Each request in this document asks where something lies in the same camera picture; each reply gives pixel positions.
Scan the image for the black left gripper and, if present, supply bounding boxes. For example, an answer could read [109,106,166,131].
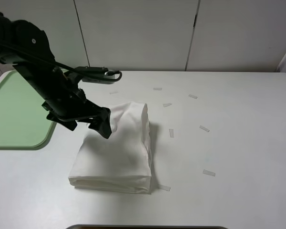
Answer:
[42,88,112,139]

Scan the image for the white short sleeve shirt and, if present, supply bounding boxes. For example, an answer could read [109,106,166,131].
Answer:
[69,102,152,194]

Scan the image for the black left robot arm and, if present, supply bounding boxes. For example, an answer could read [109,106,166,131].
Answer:
[0,12,112,139]

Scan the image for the light green plastic tray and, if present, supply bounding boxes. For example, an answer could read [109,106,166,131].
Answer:
[0,70,63,150]

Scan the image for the clear tape marker near centre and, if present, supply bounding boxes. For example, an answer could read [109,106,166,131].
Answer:
[158,185,171,191]

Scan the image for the clear tape marker far right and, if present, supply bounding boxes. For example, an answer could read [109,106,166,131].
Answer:
[188,94,198,99]

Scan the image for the clear tape marker near right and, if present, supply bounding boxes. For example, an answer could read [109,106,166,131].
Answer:
[203,169,215,177]

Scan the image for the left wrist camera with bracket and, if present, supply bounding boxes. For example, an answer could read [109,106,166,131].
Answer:
[75,67,115,84]

